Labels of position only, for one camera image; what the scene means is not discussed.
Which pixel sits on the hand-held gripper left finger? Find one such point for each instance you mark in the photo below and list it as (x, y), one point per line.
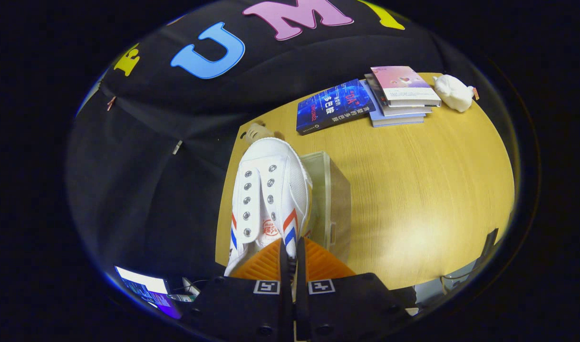
(242, 308)

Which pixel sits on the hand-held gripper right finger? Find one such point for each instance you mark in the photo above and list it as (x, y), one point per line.
(352, 308)

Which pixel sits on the beige fabric storage box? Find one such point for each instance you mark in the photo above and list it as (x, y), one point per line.
(335, 204)

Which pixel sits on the white striped canvas shoe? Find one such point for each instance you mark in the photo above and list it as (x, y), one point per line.
(271, 156)

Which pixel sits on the small white device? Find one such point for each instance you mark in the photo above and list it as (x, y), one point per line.
(191, 286)

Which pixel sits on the computer monitor screen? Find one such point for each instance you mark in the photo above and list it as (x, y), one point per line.
(145, 289)

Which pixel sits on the silver cloth clip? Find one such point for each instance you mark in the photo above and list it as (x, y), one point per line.
(177, 147)

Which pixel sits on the beige plush dog toy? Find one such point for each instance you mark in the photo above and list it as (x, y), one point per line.
(256, 133)

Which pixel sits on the dark blue book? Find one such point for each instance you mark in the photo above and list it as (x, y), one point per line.
(335, 107)

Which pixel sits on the grey book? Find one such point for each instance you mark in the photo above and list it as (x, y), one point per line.
(406, 110)

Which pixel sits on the white plush toy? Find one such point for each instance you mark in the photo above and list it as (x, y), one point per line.
(452, 92)

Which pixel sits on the red cloth clip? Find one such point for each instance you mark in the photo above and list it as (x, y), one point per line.
(111, 102)

